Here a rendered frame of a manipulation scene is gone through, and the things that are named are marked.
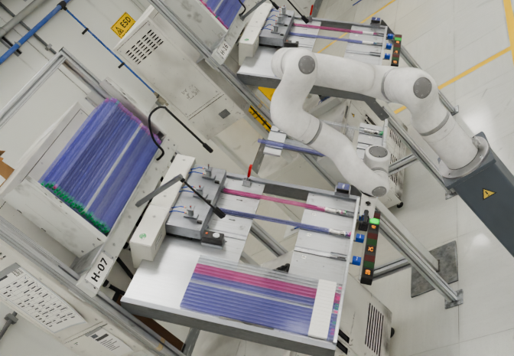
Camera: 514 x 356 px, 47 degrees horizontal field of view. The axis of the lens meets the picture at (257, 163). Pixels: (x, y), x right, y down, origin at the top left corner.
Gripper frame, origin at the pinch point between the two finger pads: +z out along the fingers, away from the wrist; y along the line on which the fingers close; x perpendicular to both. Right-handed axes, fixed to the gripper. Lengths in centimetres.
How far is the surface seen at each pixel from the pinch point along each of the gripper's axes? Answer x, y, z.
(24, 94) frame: 122, -5, -35
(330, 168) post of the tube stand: 16.8, 41.5, 15.0
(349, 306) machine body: -2, 4, 57
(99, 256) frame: 83, -41, -2
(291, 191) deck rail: 29.7, 19.0, 11.1
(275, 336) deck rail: 21, -49, 9
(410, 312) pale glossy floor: -31, 23, 78
